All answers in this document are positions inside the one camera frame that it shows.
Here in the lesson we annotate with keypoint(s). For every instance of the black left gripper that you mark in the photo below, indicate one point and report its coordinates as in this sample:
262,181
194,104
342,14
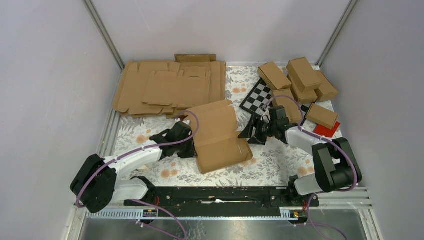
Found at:
191,153

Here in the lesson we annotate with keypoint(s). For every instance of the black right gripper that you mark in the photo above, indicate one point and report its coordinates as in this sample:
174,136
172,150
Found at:
247,133

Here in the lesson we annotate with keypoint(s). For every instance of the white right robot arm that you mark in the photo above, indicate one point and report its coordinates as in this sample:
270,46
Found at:
335,165

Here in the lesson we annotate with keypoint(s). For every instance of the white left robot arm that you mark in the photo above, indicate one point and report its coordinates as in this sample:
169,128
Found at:
100,181

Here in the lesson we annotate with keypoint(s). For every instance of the folded cardboard box on chessboard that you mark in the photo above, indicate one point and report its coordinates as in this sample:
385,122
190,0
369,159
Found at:
286,99

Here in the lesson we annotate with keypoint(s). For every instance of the folded cardboard box lower stack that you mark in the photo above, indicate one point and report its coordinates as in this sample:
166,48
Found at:
306,97

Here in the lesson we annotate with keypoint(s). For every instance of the folded cardboard box stack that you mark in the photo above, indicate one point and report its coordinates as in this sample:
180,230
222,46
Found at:
303,74
306,97

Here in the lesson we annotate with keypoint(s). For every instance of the folded cardboard box top stack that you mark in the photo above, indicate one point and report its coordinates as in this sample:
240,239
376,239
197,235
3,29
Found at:
303,74

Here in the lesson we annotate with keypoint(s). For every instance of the black and white chessboard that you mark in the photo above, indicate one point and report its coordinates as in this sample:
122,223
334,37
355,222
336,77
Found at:
257,97

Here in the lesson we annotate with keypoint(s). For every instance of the stack of flat cardboard blanks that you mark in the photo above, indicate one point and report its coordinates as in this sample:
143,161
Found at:
162,87

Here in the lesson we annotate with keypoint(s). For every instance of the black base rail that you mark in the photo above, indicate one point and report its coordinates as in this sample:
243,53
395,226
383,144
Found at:
231,197

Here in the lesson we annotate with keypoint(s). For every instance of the slotted metal cable duct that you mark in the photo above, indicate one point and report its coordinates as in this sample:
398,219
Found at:
197,213

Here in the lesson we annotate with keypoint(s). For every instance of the right aluminium corner post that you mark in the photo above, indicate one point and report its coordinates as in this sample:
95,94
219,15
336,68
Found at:
337,31

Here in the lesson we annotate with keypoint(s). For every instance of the aluminium corner post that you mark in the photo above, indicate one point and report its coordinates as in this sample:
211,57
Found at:
98,22
337,31

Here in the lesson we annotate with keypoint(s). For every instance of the left aluminium corner post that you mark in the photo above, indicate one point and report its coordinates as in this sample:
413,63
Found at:
98,22

